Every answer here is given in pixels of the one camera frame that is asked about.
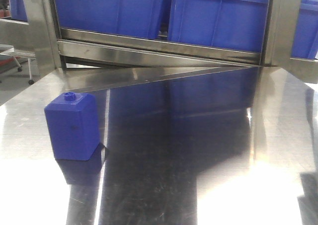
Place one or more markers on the stainless steel shelf frame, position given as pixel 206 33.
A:
pixel 55 47

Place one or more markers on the blue bin far left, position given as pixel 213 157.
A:
pixel 17 10

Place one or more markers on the blue plastic bin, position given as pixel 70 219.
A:
pixel 228 24
pixel 136 18

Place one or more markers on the blue plastic bin right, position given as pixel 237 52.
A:
pixel 228 24

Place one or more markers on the grey wheeled cart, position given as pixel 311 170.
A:
pixel 10 55

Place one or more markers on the blue bin far right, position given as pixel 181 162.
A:
pixel 305 43

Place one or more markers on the blue plastic bin left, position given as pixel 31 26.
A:
pixel 136 18

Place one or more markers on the blue bottle with small cap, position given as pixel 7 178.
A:
pixel 72 121

